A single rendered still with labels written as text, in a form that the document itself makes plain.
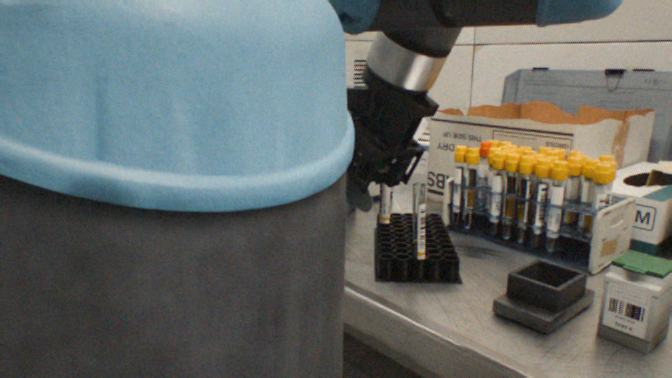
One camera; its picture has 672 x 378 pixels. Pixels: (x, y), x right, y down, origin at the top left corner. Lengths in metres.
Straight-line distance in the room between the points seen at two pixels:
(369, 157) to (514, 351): 0.23
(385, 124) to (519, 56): 0.65
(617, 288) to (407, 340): 0.18
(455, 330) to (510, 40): 0.80
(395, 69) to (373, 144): 0.08
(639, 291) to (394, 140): 0.26
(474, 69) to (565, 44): 0.21
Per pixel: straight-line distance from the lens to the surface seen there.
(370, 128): 0.56
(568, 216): 0.67
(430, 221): 0.68
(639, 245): 0.72
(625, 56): 1.07
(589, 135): 0.76
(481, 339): 0.46
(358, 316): 0.53
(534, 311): 0.49
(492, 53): 1.19
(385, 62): 0.51
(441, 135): 0.84
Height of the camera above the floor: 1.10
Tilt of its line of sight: 14 degrees down
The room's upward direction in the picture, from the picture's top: straight up
